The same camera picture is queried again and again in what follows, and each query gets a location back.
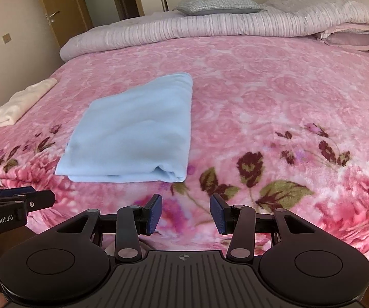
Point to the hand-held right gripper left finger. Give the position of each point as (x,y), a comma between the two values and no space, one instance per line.
(154,213)

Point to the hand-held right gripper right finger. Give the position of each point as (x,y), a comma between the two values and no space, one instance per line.
(218,214)

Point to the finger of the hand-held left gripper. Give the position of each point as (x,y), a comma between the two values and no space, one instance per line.
(14,191)
(40,199)

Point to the light blue shirt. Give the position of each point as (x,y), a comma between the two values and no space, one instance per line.
(133,128)

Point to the cream folded cloth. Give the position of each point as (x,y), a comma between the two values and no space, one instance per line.
(21,102)

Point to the pink floral blanket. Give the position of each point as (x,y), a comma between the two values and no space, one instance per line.
(267,102)

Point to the striped lilac quilt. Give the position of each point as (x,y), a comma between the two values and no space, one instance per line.
(203,25)

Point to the grey blue pillow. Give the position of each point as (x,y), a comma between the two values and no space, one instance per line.
(216,4)

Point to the pink pillow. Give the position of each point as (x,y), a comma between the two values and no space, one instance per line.
(347,30)
(351,42)

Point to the brass wall switch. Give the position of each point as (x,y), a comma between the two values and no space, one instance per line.
(6,38)

